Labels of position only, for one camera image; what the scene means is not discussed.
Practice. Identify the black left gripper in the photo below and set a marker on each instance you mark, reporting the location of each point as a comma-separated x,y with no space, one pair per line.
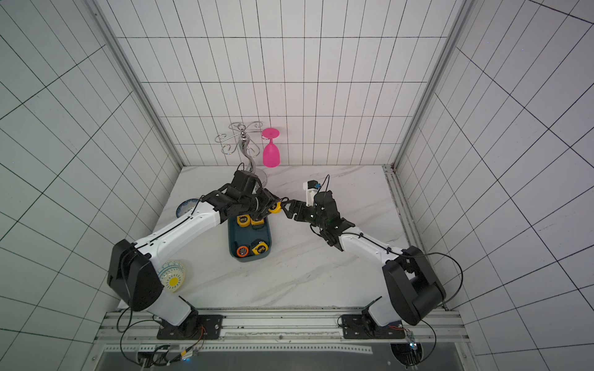
269,200

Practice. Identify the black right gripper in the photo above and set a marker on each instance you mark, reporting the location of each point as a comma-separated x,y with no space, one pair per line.
302,212

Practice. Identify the yellow 3m tape measure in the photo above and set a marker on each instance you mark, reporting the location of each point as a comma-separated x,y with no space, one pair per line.
276,208

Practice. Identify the yellow tape measure with strap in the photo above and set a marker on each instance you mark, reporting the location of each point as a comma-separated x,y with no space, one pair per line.
257,222

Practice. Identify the small yellow 2m tape measure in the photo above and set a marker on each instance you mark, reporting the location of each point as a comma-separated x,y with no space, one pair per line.
244,221

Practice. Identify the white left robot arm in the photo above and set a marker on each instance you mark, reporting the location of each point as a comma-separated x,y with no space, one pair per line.
133,269

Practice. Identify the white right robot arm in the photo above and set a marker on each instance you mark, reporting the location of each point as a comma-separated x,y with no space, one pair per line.
413,287

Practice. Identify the dark teal storage box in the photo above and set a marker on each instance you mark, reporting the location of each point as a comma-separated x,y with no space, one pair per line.
249,237

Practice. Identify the yellow black tape measure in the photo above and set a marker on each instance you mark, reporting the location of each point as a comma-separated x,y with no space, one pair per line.
260,248

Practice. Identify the orange black tape measure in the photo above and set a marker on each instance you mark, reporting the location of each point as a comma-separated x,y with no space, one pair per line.
242,252

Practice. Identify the pink plastic wine glass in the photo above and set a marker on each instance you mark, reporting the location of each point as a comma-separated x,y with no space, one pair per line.
271,154

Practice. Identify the chrome glass holder stand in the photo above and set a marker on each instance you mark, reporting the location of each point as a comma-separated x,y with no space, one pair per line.
240,141

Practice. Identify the blue floral ceramic bowl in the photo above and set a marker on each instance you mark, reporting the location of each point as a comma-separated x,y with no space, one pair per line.
186,207

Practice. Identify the yellow patterned cup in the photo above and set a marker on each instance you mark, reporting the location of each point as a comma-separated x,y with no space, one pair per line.
172,275

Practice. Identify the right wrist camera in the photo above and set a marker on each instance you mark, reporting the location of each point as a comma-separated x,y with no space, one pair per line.
311,186

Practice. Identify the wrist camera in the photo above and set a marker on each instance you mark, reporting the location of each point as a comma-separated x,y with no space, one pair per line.
311,186
245,182

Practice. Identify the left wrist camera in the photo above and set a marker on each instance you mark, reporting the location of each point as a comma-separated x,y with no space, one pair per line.
245,182

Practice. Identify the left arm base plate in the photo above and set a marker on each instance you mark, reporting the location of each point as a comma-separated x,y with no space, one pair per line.
195,327

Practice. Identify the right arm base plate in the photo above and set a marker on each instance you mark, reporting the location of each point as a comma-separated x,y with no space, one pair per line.
362,327

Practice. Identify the aluminium mounting rail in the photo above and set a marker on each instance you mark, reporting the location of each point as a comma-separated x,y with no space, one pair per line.
274,330

